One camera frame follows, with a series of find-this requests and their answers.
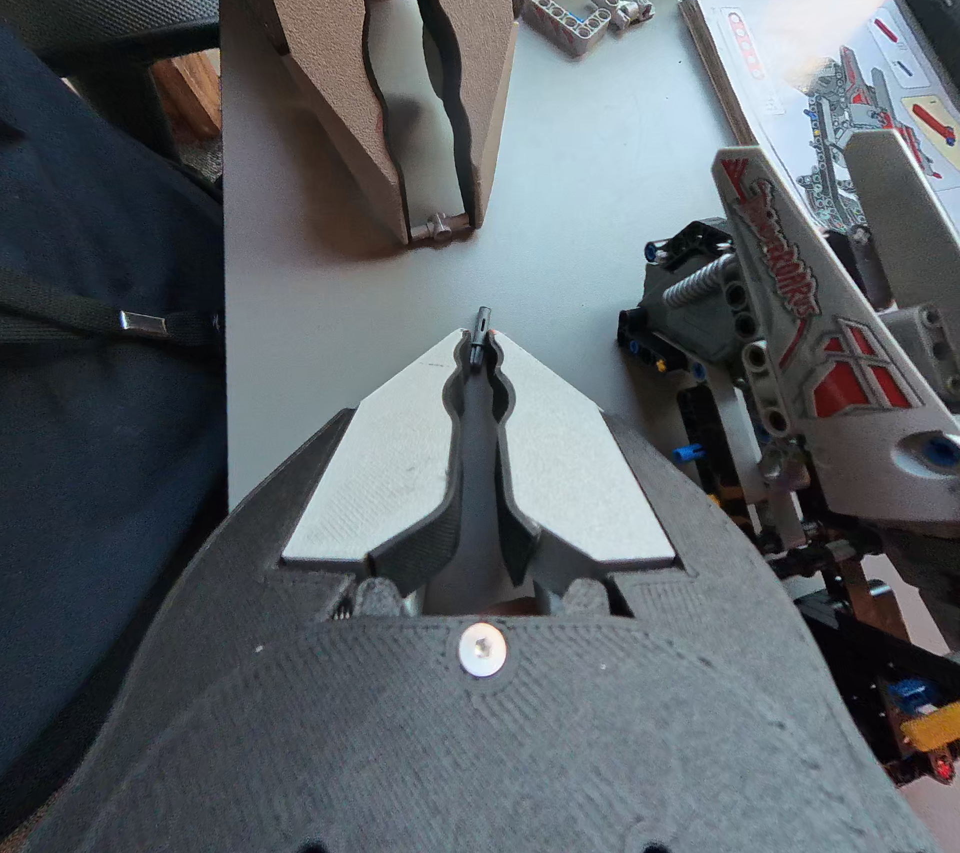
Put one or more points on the black lego pin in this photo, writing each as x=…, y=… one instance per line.
x=480, y=343

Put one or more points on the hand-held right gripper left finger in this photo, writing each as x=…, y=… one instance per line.
x=375, y=478

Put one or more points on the person's navy clothing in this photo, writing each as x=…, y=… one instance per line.
x=97, y=493

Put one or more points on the grey lego aircraft model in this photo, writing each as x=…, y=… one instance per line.
x=825, y=358

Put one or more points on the grey angled lego beam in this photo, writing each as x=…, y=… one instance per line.
x=559, y=20

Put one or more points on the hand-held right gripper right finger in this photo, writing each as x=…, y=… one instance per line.
x=577, y=485

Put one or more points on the grey lego cross connector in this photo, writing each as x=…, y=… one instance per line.
x=437, y=227

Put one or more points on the brown wooden object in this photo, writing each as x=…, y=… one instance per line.
x=187, y=95

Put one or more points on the lego instruction booklet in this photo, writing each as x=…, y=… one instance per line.
x=780, y=43

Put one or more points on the small grey lego connector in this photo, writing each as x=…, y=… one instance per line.
x=624, y=9

